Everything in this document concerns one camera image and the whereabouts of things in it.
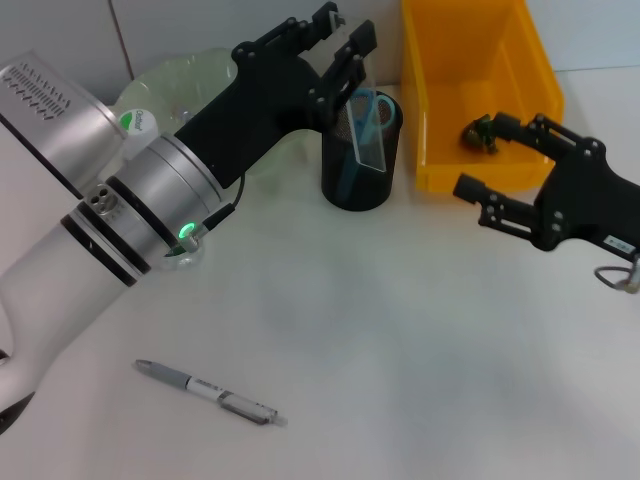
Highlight grey white pen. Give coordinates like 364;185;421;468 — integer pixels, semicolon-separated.
133;358;290;429

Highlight black mesh pen holder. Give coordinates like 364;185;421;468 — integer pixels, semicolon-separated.
319;89;404;214

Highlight yellow plastic bin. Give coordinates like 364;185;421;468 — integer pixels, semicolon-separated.
399;0;566;192

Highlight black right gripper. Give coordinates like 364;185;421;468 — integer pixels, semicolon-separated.
452;112;640;259

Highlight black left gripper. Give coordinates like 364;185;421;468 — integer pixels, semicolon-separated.
172;2;377;190

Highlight blue scissors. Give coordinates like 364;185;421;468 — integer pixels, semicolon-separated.
335;87;396;201

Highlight green glass fruit plate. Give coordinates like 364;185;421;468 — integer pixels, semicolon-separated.
110;46;310;194

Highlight clear plastic ruler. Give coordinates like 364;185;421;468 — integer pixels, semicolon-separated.
324;12;389;174

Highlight green plastic wrapper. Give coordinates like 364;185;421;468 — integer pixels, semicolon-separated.
459;113;504;155

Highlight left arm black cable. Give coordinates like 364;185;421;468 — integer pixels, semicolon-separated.
202;172;246;235

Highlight clear water bottle green label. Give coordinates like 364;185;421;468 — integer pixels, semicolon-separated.
118;108;209;275

